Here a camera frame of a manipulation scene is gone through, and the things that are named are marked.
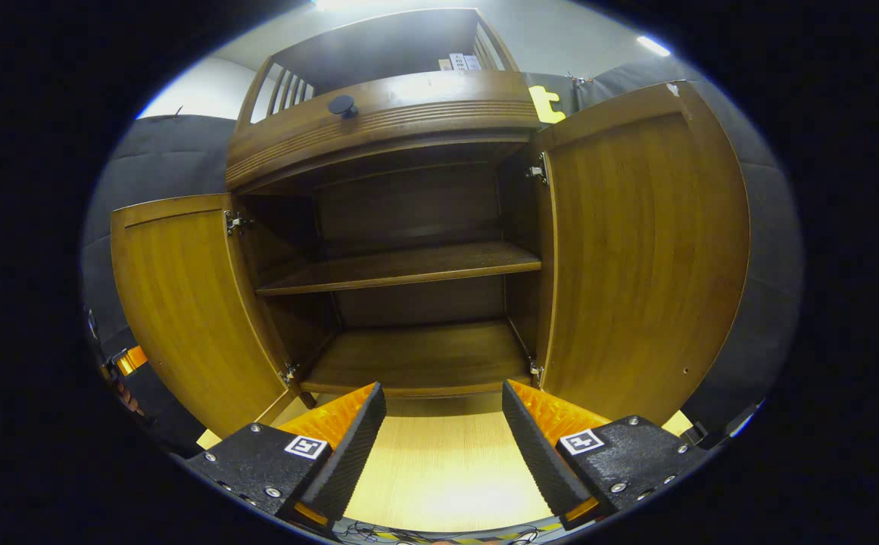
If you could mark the wooden double-door shoe cabinet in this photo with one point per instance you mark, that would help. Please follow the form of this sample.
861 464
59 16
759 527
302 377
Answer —
409 204

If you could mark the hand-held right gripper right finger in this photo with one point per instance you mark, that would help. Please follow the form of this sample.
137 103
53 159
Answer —
537 454

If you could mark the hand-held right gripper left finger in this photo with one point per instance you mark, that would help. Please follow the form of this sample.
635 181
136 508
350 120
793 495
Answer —
352 454

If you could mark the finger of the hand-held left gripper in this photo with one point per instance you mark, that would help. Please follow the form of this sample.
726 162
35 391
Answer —
132 359

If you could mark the wooden ribbed drawer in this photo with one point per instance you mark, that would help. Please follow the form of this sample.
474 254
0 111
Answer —
424 98

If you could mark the small rectangular ceiling light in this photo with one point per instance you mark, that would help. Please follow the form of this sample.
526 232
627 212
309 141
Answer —
653 46

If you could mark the white book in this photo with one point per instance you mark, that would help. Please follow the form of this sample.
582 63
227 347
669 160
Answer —
473 63
457 62

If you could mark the metal door hinge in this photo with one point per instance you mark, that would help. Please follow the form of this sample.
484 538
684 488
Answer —
537 170
288 373
535 371
236 222

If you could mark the black round drawer knob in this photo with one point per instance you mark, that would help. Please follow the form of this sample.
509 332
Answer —
342 106

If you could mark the wooden inner shelf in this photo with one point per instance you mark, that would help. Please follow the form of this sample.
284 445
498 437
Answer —
409 266

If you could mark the wooden cabinet door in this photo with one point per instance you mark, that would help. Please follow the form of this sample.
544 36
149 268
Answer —
189 303
636 265

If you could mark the black backdrop cloth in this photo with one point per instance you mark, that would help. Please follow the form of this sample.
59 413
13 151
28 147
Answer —
768 227

